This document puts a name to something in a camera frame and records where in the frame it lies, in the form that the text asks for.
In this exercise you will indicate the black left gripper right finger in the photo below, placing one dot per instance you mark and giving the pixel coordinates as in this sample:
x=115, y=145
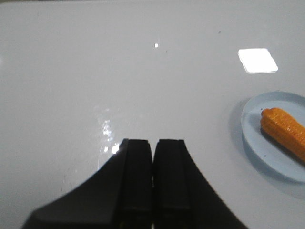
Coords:
x=183, y=198

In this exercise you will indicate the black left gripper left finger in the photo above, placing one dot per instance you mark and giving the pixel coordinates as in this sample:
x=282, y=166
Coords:
x=118, y=196

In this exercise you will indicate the light blue plate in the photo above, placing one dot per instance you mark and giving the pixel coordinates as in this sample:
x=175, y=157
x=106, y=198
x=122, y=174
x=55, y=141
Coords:
x=262, y=146

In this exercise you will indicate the orange corn cob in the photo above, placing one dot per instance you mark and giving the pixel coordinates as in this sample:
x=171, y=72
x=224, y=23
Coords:
x=285, y=130

